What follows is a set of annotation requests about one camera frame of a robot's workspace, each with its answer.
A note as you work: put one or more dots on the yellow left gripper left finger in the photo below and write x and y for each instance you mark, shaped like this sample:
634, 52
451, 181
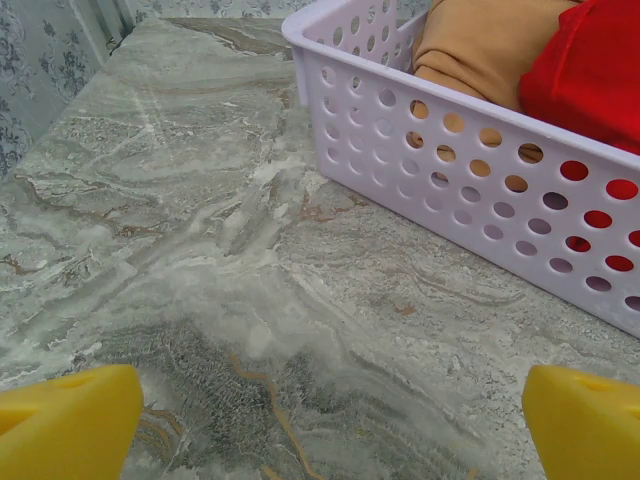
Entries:
65, 425

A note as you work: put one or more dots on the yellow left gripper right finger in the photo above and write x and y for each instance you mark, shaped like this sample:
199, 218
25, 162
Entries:
585, 430

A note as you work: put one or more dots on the red printed t-shirt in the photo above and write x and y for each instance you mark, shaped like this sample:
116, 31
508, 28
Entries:
590, 75

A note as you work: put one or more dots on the lavender perforated plastic basket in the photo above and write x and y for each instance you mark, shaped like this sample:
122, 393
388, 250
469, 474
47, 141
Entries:
380, 135

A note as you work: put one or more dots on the tan folded garment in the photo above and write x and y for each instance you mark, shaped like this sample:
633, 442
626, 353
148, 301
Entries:
465, 45

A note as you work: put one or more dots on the aluminium frame post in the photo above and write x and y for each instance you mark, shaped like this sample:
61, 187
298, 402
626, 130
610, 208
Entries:
107, 25

